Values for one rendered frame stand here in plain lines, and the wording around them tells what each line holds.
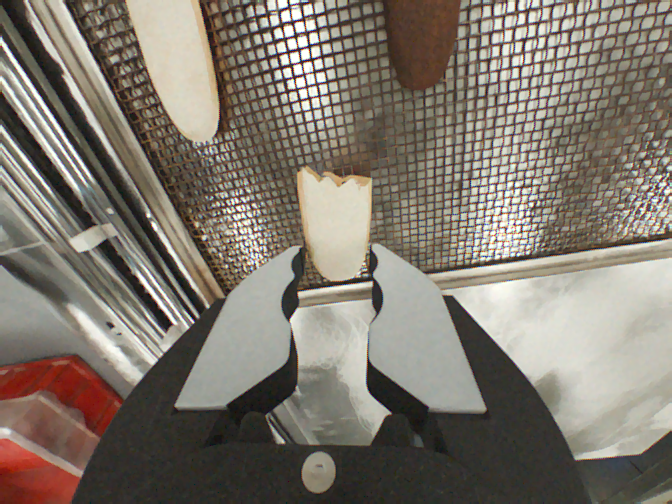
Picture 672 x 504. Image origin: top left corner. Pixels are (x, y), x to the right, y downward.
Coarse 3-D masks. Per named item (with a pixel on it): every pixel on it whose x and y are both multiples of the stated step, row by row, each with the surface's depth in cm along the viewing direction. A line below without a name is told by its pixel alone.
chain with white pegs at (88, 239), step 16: (0, 96) 16; (16, 112) 17; (32, 144) 18; (48, 160) 19; (80, 208) 21; (96, 224) 22; (80, 240) 19; (96, 240) 21; (128, 272) 25; (144, 288) 26; (176, 336) 28
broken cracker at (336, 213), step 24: (312, 192) 11; (336, 192) 11; (360, 192) 11; (312, 216) 12; (336, 216) 12; (360, 216) 12; (312, 240) 13; (336, 240) 13; (360, 240) 13; (336, 264) 14; (360, 264) 14
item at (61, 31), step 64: (64, 0) 11; (256, 0) 11; (576, 0) 11; (64, 64) 12; (256, 64) 13; (512, 64) 12; (576, 64) 12; (640, 64) 12; (128, 128) 14; (256, 128) 15; (384, 128) 14; (448, 192) 16; (640, 192) 16; (192, 256) 19; (448, 256) 19; (576, 256) 18; (640, 256) 18
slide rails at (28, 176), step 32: (0, 64) 15; (0, 128) 16; (32, 128) 17; (0, 160) 17; (64, 160) 18; (32, 192) 19; (64, 224) 20; (96, 256) 22; (128, 256) 23; (128, 288) 25
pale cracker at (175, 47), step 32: (128, 0) 11; (160, 0) 11; (192, 0) 11; (160, 32) 11; (192, 32) 11; (160, 64) 12; (192, 64) 12; (160, 96) 13; (192, 96) 13; (192, 128) 14
